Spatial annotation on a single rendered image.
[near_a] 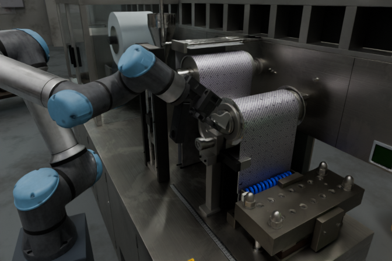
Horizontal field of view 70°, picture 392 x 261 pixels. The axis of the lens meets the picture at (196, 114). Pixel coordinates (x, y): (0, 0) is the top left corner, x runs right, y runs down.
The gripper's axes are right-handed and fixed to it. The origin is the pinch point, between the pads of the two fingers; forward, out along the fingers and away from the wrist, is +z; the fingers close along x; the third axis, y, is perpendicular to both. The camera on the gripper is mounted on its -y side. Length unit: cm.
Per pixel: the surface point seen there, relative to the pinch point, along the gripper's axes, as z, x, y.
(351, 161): 254, 76, 52
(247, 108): 2.0, -2.5, 9.8
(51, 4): 23, 1092, 46
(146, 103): -4.4, 39.1, -7.2
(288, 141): 24.2, -4.7, 9.8
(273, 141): 17.7, -4.8, 6.8
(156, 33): -5, 70, 22
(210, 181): 12.9, 3.7, -15.8
